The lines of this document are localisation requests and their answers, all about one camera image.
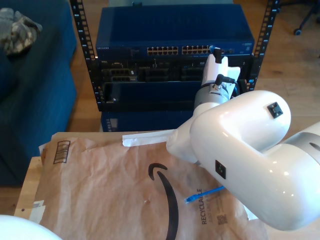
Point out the camouflage cloth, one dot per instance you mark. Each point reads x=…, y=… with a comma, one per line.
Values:
x=17, y=32

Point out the blue network switch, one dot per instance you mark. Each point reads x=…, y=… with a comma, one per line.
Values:
x=175, y=27

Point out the blue device under rack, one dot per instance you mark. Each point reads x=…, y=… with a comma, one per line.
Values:
x=137, y=122

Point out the office chair base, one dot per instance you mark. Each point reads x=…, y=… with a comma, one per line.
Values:
x=297, y=31

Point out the black rack server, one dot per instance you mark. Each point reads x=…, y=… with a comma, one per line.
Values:
x=162, y=72

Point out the black rack frame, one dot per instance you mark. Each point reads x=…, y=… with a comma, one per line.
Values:
x=84, y=30

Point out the blue and black rack shelf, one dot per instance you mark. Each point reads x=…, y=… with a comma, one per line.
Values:
x=150, y=91

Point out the blue sofa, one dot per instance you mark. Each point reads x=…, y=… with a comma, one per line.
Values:
x=37, y=100

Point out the brown packing paper mailer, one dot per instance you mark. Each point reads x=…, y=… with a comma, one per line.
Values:
x=100, y=187

